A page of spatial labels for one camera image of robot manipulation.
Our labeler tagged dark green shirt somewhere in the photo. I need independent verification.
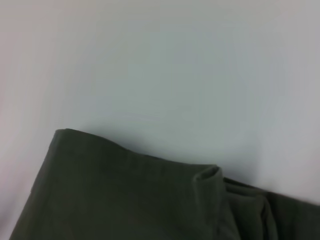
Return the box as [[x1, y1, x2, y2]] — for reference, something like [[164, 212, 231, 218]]
[[8, 128, 320, 240]]

